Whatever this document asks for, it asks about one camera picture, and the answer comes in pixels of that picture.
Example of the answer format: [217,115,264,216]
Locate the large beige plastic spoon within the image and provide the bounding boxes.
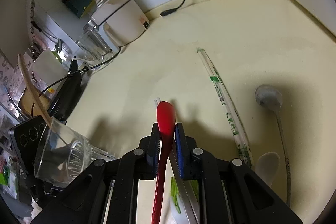
[255,152,280,187]

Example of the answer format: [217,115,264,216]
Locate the clear drinking glass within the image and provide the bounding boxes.
[34,118,115,188]

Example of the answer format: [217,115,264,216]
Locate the red plastic spoon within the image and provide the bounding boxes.
[151,101,176,224]

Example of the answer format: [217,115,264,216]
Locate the wooden handled metal fork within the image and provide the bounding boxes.
[17,53,52,128]

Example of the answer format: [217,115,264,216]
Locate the white plastic spork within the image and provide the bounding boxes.
[154,97,176,122]

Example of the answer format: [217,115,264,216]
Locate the green silicone brush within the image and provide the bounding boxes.
[170,177,199,214]

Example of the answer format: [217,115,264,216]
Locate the wrapped disposable chopsticks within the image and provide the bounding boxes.
[197,48,254,168]

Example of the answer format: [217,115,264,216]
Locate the long metal spoon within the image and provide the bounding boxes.
[254,84,293,208]

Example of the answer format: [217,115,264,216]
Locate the clear glass jar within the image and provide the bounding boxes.
[76,20,113,62]

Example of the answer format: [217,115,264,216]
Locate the beige electric kettle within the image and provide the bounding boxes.
[91,0,149,47]

